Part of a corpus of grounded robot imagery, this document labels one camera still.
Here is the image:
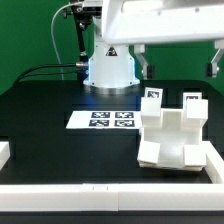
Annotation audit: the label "grey cable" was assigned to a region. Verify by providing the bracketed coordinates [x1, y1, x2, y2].
[50, 1, 84, 81]

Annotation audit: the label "white fence rail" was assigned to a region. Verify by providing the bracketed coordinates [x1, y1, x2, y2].
[0, 184, 224, 212]
[0, 141, 10, 170]
[202, 141, 224, 184]

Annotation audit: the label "white right fence rail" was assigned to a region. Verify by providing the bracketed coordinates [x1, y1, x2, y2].
[202, 141, 224, 184]

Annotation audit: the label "white front fence rail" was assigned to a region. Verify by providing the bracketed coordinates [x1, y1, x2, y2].
[0, 184, 224, 212]

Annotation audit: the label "black camera stand pole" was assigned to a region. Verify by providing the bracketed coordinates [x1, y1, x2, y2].
[68, 3, 91, 83]

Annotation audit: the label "white chair back frame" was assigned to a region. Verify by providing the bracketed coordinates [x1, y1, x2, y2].
[140, 97, 208, 133]

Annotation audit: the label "white base tag sheet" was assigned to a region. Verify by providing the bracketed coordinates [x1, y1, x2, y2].
[66, 111, 142, 129]

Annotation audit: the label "black cables on table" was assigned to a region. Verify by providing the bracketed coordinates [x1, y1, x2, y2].
[14, 61, 89, 84]

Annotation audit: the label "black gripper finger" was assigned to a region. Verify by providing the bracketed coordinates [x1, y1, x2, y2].
[206, 39, 224, 78]

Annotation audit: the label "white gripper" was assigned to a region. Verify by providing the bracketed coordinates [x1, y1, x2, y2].
[101, 0, 224, 80]

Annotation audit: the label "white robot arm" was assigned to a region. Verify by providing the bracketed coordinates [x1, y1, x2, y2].
[82, 0, 224, 92]

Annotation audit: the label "white chair seat block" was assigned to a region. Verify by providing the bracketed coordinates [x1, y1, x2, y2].
[138, 130, 206, 171]

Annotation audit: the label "white left fence rail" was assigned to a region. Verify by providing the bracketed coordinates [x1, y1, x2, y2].
[0, 141, 10, 170]

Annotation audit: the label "overhead camera on stand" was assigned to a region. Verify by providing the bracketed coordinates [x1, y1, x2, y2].
[70, 0, 103, 15]

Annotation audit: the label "small white tagged cube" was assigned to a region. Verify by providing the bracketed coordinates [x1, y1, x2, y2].
[144, 87, 163, 104]
[183, 92, 202, 109]

